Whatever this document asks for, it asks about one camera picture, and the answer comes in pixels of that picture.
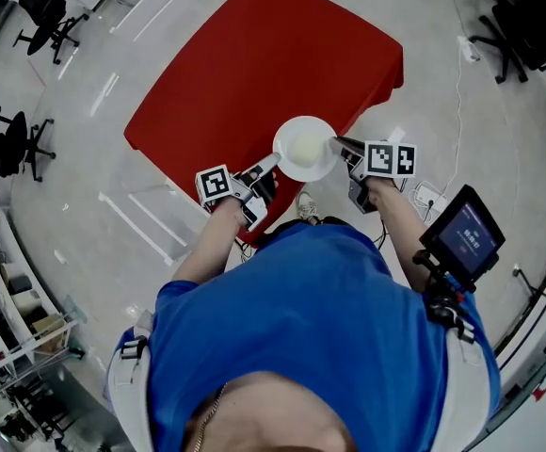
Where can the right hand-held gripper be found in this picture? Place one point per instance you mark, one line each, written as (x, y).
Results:
(388, 159)

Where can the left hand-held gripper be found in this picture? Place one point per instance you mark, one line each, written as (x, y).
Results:
(216, 185)

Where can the white plate of food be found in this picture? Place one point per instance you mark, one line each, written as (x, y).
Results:
(305, 149)

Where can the person's left forearm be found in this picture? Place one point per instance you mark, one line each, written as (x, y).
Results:
(212, 240)

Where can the person's right forearm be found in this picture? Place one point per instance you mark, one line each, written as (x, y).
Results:
(397, 224)

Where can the white paper sheet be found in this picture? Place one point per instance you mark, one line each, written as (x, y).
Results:
(396, 134)

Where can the person's white shoe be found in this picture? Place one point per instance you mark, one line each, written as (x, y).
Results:
(307, 205)

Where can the red table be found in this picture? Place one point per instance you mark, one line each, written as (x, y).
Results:
(263, 73)

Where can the white power adapter box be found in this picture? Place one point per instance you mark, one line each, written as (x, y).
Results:
(428, 196)

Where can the person's blue shirt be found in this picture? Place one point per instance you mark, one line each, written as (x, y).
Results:
(301, 309)

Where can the white power strip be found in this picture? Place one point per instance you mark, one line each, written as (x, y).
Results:
(468, 47)

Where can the black office chair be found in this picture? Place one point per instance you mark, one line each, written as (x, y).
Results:
(9, 144)
(47, 12)
(527, 21)

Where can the white storage shelf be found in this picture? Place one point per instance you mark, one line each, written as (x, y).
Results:
(9, 295)

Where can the black phone on mount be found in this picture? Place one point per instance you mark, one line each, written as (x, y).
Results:
(463, 240)

